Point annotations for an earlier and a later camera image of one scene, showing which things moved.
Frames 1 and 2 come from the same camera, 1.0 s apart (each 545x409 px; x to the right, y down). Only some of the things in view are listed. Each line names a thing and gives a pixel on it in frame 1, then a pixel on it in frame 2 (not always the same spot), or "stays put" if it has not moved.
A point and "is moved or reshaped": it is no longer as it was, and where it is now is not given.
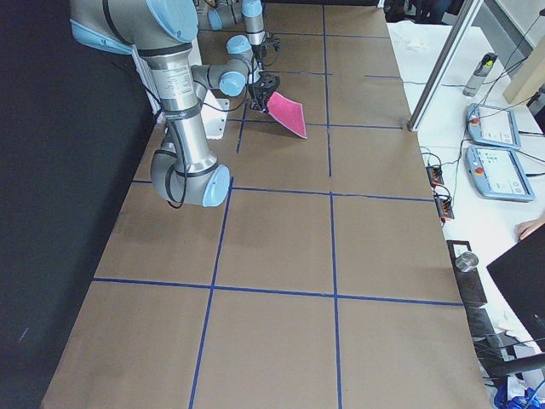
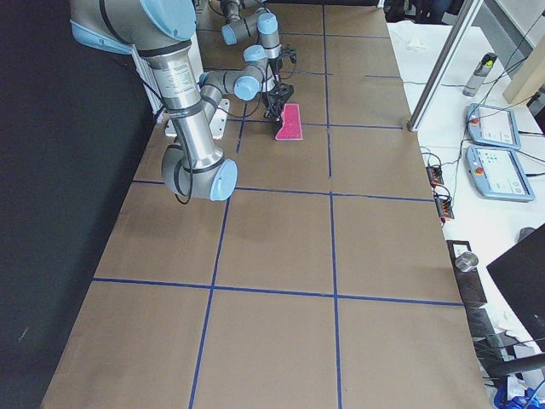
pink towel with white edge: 287,112 is moved or reshaped
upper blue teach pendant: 497,173 stays put
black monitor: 520,273 stays put
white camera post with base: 215,111 stays put
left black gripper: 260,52 -> 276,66
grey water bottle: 479,74 stays put
